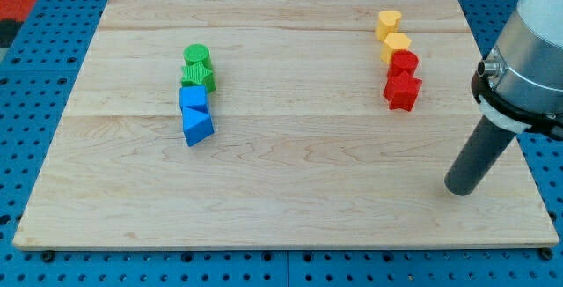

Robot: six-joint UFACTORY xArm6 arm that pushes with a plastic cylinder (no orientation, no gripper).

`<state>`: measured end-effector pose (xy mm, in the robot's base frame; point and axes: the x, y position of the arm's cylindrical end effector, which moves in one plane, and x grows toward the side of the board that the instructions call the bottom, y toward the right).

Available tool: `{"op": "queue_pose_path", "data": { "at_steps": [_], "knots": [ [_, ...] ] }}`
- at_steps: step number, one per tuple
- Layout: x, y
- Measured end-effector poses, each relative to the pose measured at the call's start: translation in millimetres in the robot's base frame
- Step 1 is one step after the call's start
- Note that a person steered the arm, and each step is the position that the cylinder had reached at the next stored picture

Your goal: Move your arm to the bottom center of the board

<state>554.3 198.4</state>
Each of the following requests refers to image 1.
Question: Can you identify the green cylinder block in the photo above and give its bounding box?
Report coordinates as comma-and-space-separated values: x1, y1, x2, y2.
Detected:
183, 43, 212, 69

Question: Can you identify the blue triangle block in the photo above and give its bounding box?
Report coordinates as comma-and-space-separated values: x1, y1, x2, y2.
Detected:
182, 107, 215, 147

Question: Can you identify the green star block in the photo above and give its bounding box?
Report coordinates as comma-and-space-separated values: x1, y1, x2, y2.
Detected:
180, 62, 216, 92

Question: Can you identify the yellow heart block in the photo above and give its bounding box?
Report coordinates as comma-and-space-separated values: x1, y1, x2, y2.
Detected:
375, 10, 402, 41

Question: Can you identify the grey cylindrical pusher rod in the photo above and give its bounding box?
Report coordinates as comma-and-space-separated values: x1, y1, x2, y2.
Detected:
444, 116, 515, 196

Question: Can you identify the yellow hexagon block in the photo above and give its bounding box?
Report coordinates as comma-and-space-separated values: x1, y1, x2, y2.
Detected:
380, 32, 412, 64

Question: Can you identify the light wooden board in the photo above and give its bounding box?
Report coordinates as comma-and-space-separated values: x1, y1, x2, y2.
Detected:
13, 0, 559, 251

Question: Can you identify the blue cube block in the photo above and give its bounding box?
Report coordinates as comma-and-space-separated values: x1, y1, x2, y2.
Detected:
179, 85, 209, 114

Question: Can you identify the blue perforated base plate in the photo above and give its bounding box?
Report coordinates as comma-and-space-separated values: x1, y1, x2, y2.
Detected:
1, 0, 562, 286

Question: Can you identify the red star block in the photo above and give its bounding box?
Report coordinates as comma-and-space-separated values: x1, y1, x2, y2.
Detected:
384, 71, 422, 112

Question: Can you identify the red cylinder block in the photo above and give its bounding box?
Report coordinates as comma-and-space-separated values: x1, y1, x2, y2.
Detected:
387, 49, 419, 77

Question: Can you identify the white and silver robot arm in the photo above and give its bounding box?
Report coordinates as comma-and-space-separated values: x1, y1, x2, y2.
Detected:
472, 0, 562, 140

